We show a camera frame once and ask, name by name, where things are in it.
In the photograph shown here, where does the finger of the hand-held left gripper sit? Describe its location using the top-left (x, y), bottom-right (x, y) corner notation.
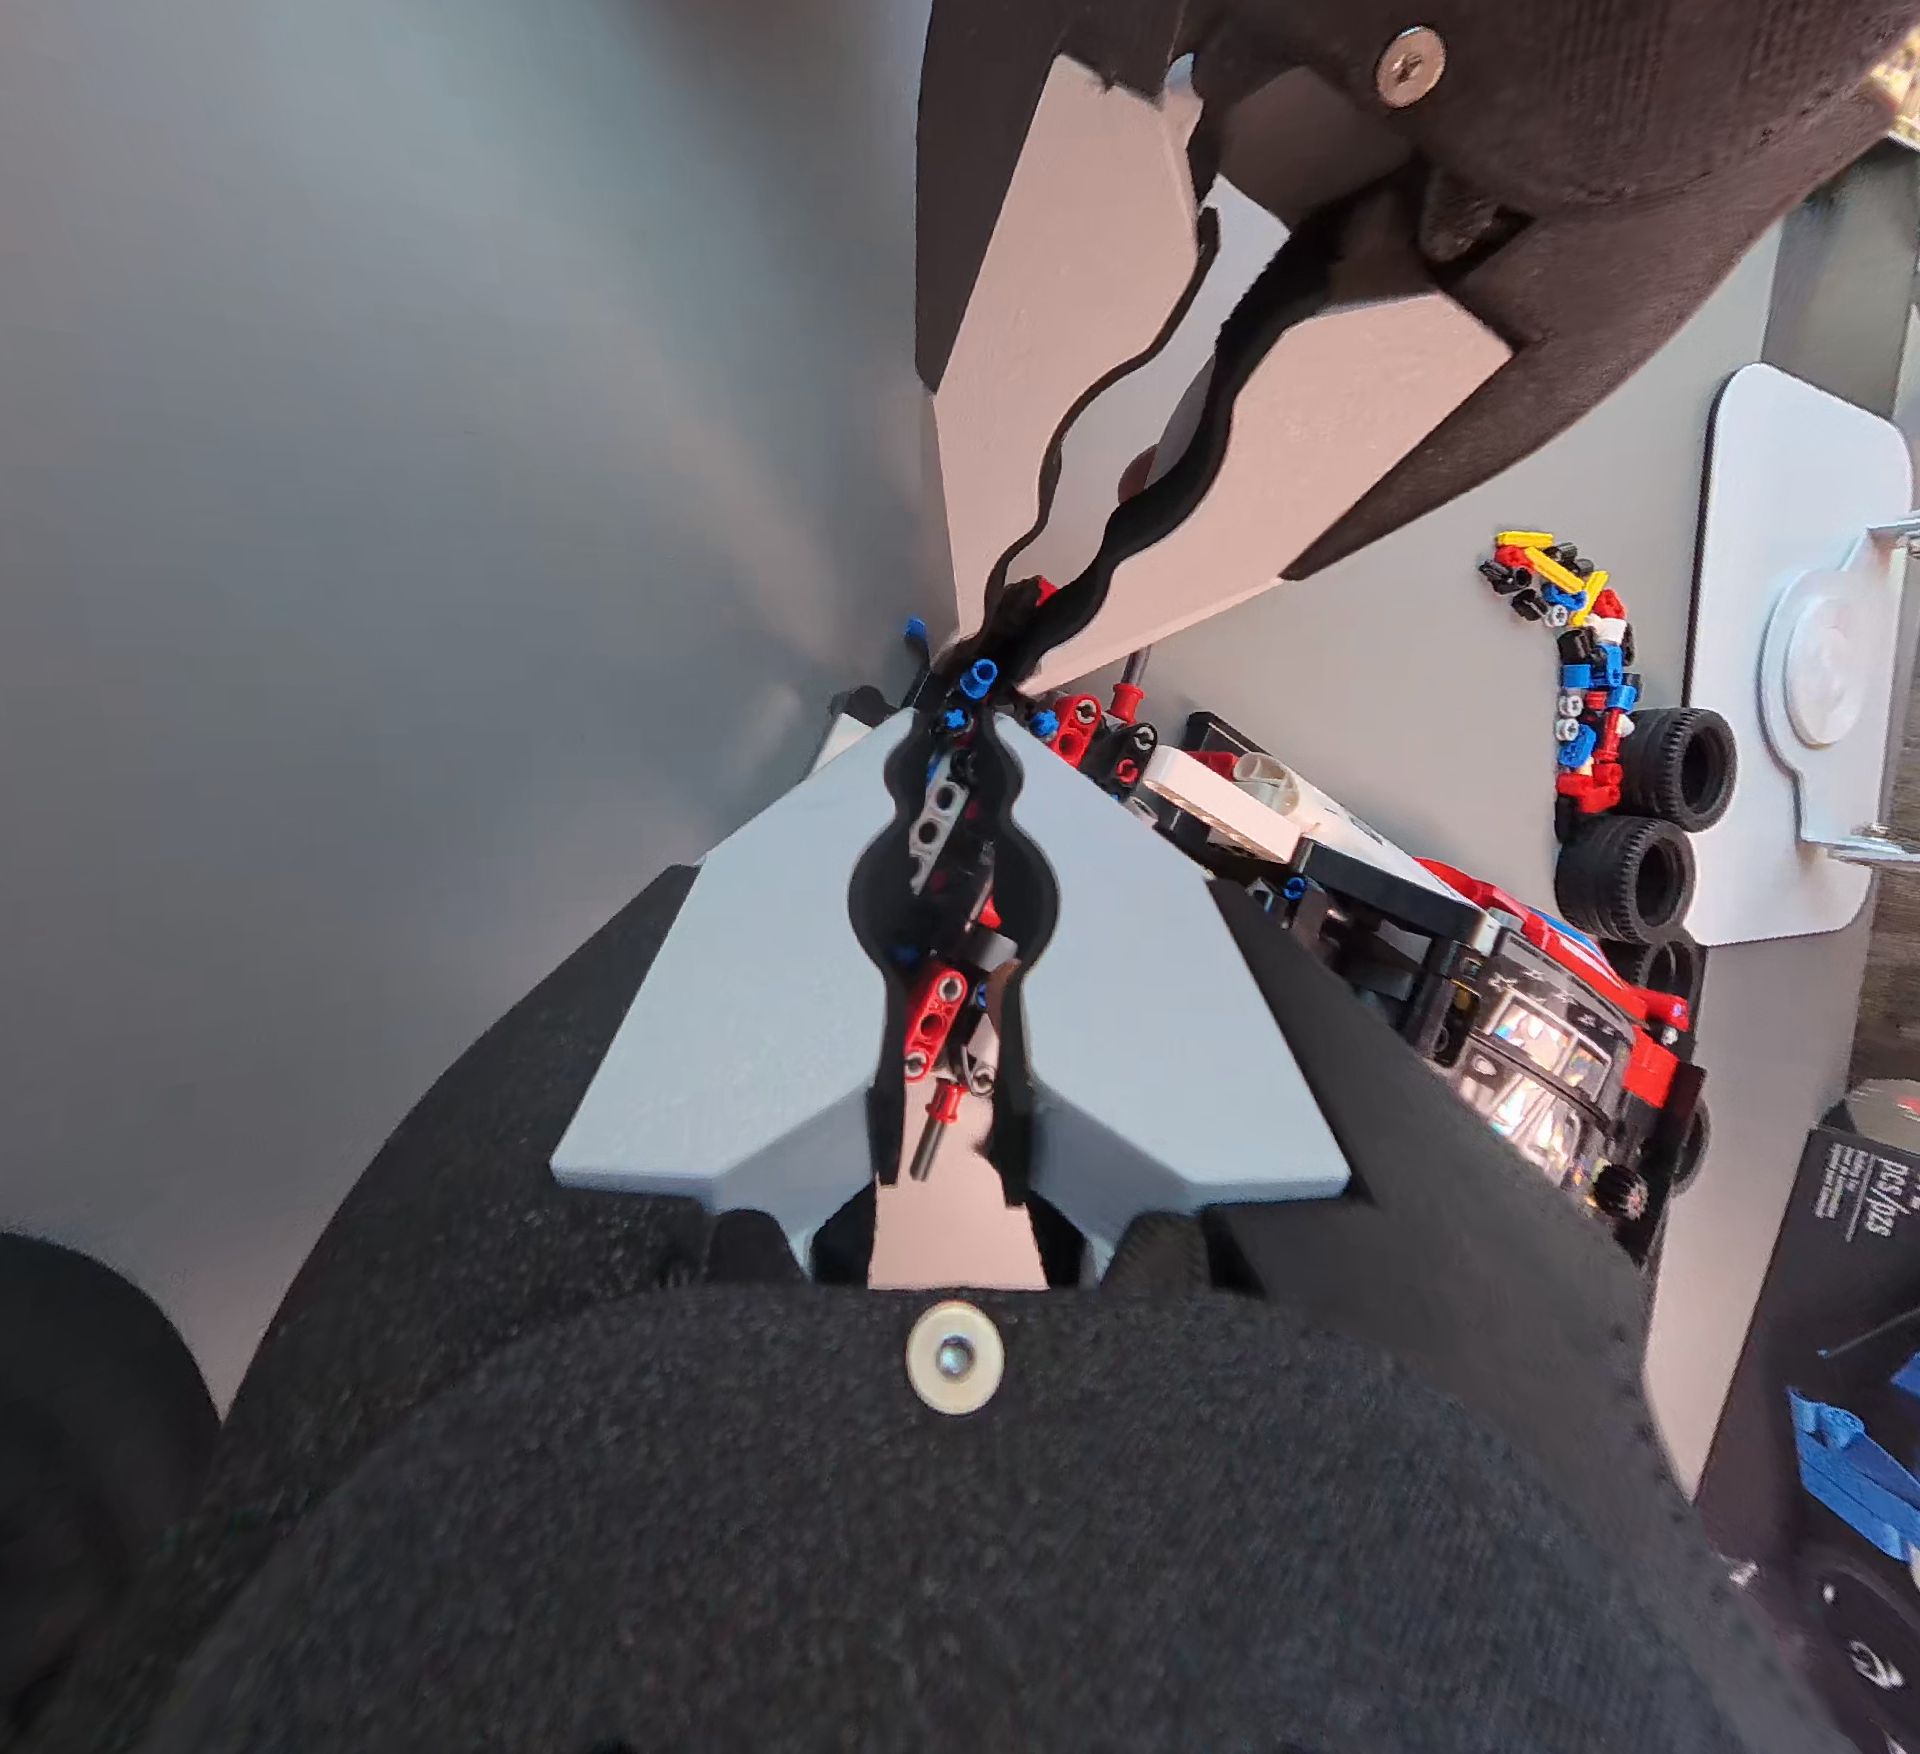
top-left (1021, 231), bottom-right (1518, 704)
top-left (928, 55), bottom-right (1224, 675)

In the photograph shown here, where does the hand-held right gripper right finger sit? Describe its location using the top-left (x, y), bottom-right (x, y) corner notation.
top-left (983, 711), bottom-right (1351, 1289)

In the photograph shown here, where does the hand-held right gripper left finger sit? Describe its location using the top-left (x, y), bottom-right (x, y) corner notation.
top-left (551, 707), bottom-right (924, 1282)

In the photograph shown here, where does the toy brick race car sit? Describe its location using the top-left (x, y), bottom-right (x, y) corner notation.
top-left (818, 681), bottom-right (1712, 1260)

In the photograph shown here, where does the grey desk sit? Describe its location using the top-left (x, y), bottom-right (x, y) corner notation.
top-left (0, 0), bottom-right (1920, 1754)

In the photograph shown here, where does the pile of small loose bricks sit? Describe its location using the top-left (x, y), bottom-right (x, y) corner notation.
top-left (1476, 528), bottom-right (1641, 814)

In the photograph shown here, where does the white book stand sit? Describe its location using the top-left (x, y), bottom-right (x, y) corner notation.
top-left (1681, 363), bottom-right (1920, 950)

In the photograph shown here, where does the toy car set box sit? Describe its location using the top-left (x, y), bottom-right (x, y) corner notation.
top-left (1695, 1076), bottom-right (1920, 1754)

